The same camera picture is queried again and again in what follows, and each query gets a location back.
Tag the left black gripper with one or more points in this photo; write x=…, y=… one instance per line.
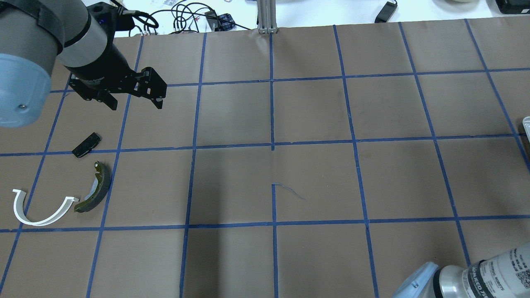
x=104, y=63

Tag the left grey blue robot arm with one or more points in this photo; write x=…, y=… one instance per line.
x=37, y=33

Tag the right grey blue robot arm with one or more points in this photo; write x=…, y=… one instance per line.
x=504, y=276

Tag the small black brake pad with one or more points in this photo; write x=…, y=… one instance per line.
x=86, y=146

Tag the curved grey brake shoe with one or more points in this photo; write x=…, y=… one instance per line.
x=99, y=189

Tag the black power adapter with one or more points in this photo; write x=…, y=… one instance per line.
x=386, y=12

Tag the white curved plastic bracket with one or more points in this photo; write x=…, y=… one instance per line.
x=40, y=215

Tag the aluminium profile post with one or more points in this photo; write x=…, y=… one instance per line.
x=267, y=23

